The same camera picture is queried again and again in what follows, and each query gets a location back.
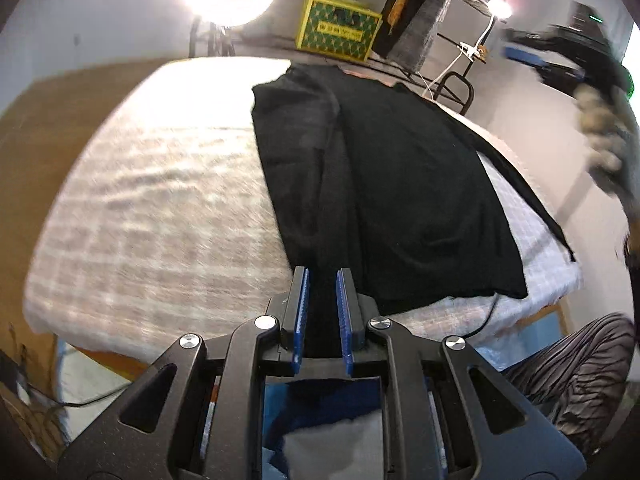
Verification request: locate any yellow green patterned box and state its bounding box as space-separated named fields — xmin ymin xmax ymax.
xmin=295 ymin=0 xmax=384 ymax=66

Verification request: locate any black metal clothes rack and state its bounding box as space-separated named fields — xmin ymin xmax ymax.
xmin=240 ymin=0 xmax=532 ymax=117

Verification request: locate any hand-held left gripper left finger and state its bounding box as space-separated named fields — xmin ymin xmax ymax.
xmin=57 ymin=266 xmax=311 ymax=480

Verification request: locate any large black garment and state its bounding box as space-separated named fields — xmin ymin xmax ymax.
xmin=250 ymin=62 xmax=577 ymax=358

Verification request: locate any orange printed mat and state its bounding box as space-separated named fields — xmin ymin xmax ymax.
xmin=342 ymin=66 xmax=403 ymax=87

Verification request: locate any white clip-on lamp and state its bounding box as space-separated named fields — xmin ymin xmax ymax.
xmin=457 ymin=0 xmax=516 ymax=65

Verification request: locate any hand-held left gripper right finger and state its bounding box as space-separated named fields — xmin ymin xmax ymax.
xmin=336 ymin=267 xmax=587 ymax=480

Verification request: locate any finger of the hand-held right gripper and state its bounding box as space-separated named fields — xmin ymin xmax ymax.
xmin=502 ymin=45 xmax=586 ymax=70
xmin=504 ymin=26 xmax=584 ymax=48

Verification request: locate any black cable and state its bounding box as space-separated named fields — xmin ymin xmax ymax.
xmin=461 ymin=294 xmax=502 ymax=338
xmin=20 ymin=379 xmax=137 ymax=408

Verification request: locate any grey checked hanging cloth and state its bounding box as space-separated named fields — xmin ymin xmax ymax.
xmin=387 ymin=0 xmax=457 ymax=73

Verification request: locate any black cloth with orange print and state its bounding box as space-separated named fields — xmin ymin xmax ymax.
xmin=372 ymin=0 xmax=416 ymax=59

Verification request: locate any white cable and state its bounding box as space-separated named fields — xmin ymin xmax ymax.
xmin=419 ymin=52 xmax=465 ymax=102

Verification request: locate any person's striped trouser leg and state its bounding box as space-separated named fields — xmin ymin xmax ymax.
xmin=500 ymin=312 xmax=639 ymax=457

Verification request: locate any person's right hand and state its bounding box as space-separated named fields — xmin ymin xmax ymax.
xmin=572 ymin=81 xmax=640 ymax=202

